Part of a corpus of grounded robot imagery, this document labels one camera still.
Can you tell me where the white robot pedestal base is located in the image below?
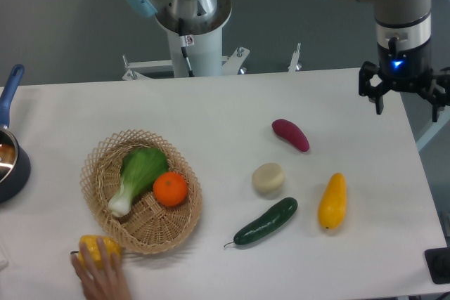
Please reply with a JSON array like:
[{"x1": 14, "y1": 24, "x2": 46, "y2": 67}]
[{"x1": 121, "y1": 0, "x2": 302, "y2": 81}]

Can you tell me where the green bok choy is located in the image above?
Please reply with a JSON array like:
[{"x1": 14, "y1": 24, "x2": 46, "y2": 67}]
[{"x1": 108, "y1": 148, "x2": 169, "y2": 217}]

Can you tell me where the orange fruit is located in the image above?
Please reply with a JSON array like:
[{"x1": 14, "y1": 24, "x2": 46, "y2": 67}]
[{"x1": 153, "y1": 171, "x2": 188, "y2": 207}]

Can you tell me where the purple sweet potato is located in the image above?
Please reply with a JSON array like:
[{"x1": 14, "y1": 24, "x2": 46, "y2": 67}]
[{"x1": 271, "y1": 119, "x2": 310, "y2": 152}]

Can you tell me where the black device at table edge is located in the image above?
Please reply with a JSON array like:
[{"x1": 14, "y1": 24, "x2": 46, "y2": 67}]
[{"x1": 424, "y1": 247, "x2": 450, "y2": 285}]

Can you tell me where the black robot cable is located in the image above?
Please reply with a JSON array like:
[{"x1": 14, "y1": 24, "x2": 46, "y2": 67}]
[{"x1": 176, "y1": 18, "x2": 195, "y2": 78}]

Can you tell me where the grey robot arm with blue caps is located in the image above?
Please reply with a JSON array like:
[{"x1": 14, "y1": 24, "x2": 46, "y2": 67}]
[{"x1": 126, "y1": 0, "x2": 449, "y2": 122}]

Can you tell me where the bare human hand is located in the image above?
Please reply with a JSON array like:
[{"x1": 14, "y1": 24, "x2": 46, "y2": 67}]
[{"x1": 70, "y1": 236, "x2": 131, "y2": 299}]

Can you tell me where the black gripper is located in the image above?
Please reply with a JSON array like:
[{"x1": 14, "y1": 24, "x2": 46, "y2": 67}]
[{"x1": 359, "y1": 39, "x2": 449, "y2": 122}]

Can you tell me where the yellow corn cob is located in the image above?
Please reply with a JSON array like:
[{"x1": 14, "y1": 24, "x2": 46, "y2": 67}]
[{"x1": 79, "y1": 235, "x2": 122, "y2": 270}]

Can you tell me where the blue saucepan with handle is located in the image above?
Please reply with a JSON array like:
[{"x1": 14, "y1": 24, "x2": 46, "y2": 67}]
[{"x1": 1, "y1": 64, "x2": 31, "y2": 203}]

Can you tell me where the yellow mango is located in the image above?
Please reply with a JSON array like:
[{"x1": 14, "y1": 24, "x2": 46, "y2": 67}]
[{"x1": 317, "y1": 173, "x2": 347, "y2": 230}]

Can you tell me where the green cucumber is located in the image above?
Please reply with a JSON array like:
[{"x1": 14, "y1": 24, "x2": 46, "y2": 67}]
[{"x1": 224, "y1": 197, "x2": 298, "y2": 248}]

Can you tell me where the woven wicker basket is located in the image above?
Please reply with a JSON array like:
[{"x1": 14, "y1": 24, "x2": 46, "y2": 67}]
[{"x1": 80, "y1": 129, "x2": 203, "y2": 254}]

